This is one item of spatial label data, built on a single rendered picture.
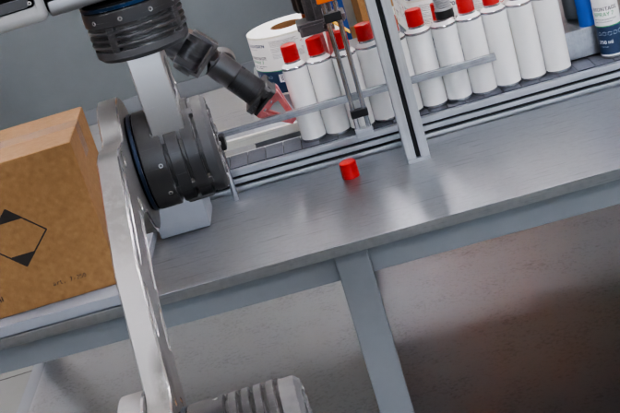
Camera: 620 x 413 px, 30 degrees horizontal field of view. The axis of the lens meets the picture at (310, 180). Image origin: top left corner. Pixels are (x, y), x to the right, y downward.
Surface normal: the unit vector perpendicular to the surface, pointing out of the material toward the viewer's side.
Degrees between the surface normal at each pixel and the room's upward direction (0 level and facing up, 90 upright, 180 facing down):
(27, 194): 90
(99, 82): 90
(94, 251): 90
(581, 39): 90
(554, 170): 0
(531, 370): 0
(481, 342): 0
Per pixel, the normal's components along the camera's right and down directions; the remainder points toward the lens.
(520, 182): -0.27, -0.91
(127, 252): -0.18, -0.65
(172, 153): 0.03, 0.02
